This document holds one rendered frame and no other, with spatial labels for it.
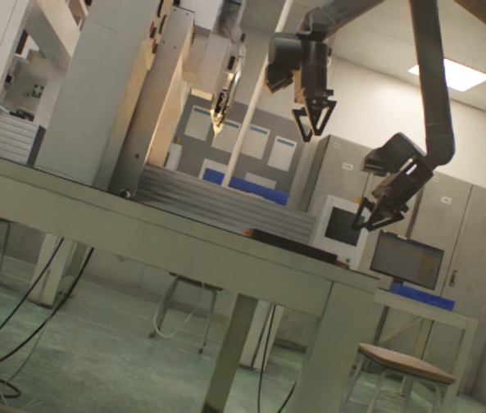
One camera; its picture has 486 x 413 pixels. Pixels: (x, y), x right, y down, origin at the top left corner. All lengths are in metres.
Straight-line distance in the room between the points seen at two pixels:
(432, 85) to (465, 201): 4.63
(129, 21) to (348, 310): 0.67
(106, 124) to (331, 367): 0.59
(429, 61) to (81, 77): 0.71
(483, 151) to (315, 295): 5.63
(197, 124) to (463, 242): 2.71
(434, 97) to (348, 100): 4.80
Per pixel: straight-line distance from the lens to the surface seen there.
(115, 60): 1.20
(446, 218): 5.88
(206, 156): 5.82
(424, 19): 1.37
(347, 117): 6.11
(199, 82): 1.65
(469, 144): 6.53
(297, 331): 5.52
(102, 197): 1.01
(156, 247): 1.00
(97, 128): 1.17
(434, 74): 1.36
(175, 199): 1.44
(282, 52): 1.31
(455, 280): 5.88
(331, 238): 4.29
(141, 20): 1.22
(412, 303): 4.26
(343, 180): 5.56
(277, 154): 5.89
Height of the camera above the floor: 0.73
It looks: 3 degrees up
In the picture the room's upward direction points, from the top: 18 degrees clockwise
